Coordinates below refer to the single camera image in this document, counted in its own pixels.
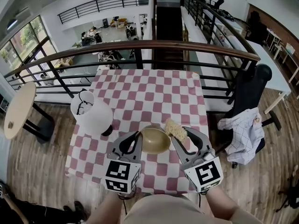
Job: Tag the white shade table lamp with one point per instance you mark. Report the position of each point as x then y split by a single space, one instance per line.
93 115

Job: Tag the black tripod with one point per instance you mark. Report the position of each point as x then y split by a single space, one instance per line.
292 195

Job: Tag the dark staircase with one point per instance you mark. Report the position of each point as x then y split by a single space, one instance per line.
168 24

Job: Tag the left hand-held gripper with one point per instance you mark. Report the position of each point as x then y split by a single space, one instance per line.
118 171

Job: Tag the long white desk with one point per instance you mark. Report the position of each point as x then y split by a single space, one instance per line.
268 71

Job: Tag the small object on side table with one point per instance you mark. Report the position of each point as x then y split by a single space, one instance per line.
10 125

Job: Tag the white checked shirt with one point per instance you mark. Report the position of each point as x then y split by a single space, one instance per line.
245 134

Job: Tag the person's beige shorts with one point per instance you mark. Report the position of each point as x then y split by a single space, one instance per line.
163 210

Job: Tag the black office chair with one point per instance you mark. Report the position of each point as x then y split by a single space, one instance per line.
251 90

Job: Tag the person's left forearm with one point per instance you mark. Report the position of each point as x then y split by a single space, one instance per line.
106 209

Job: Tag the person's right forearm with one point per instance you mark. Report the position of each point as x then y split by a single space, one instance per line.
224 204

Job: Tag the black railing with wooden handrail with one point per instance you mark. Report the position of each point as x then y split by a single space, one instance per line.
140 46

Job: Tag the golden brown bowl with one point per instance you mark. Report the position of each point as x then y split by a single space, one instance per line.
155 140

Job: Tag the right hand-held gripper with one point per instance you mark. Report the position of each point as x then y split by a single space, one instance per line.
205 174

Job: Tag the beige bristle scrub brush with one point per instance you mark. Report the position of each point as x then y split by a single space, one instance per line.
175 129

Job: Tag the round light wooden side table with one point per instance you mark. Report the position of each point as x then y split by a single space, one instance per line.
19 111

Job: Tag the black balcony railing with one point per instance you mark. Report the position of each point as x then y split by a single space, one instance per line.
100 4

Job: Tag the large glass window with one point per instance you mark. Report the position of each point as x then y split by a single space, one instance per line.
25 41

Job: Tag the red white checked tablecloth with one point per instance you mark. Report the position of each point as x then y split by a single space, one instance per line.
149 97

